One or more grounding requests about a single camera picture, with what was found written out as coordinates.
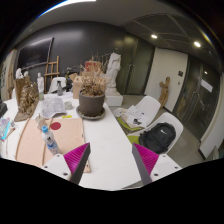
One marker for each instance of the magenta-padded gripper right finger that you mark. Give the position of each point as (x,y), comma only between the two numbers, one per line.
(165,165)

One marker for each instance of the round ceiling light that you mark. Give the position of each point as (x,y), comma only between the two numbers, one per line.
(197,44)
(153,36)

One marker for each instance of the small yellow strip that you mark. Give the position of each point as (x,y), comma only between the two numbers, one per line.
(66,116)

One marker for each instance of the white chair with papers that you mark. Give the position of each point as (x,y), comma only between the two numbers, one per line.
(150,106)

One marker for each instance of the papers on chair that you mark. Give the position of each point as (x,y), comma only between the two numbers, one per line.
(133,116)

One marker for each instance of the dried plant in grey pot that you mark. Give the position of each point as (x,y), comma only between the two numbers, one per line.
(91,103)

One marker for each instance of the cardboard box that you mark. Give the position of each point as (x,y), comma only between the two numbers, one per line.
(77,87)

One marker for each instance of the small white figurine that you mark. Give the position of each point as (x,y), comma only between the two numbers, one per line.
(40,82)

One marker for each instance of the wooden figure statue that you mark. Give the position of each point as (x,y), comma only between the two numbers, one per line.
(164,91)

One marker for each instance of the white cabinet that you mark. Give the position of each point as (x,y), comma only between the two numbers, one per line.
(9,75)

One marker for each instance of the black wall screen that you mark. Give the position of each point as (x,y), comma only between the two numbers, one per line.
(35,53)

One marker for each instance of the tape roll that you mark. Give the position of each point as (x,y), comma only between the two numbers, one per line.
(68,105)

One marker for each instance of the grey glass bottle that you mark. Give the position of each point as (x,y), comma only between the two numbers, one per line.
(60,90)

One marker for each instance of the white plaster bust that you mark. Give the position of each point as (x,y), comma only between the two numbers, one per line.
(19,73)

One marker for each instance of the white blue-capped drink bottle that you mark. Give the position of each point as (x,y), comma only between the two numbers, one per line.
(50,140)

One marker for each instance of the grey plant saucer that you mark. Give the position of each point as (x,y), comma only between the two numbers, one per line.
(81,115)

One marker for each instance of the printed paper sheet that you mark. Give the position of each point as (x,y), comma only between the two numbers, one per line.
(51,106)

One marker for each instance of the red box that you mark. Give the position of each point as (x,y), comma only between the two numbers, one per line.
(92,66)

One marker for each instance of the flat round red coaster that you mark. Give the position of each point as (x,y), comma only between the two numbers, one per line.
(55,126)

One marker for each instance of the colourful book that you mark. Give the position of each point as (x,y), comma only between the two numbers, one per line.
(6,128)

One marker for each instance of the white chair with backpack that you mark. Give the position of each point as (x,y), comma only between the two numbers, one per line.
(173,121)

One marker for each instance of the black flat case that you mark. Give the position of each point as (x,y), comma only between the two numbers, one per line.
(2,109)

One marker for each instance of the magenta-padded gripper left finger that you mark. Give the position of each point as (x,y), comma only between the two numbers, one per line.
(56,165)

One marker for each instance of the white plaster statue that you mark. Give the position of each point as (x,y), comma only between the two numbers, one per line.
(113,71)

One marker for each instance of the black backpack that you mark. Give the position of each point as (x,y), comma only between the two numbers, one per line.
(158,136)

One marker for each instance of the wooden easel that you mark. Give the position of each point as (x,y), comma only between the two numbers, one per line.
(52,71)

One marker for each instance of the brown carved sculpture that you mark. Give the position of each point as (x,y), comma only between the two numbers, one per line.
(28,100)

